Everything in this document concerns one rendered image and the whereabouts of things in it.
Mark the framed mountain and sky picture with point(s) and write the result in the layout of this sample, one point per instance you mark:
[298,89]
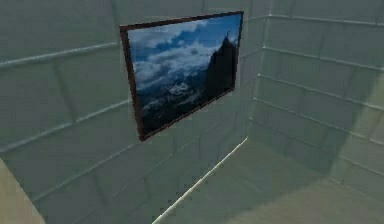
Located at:
[181,73]

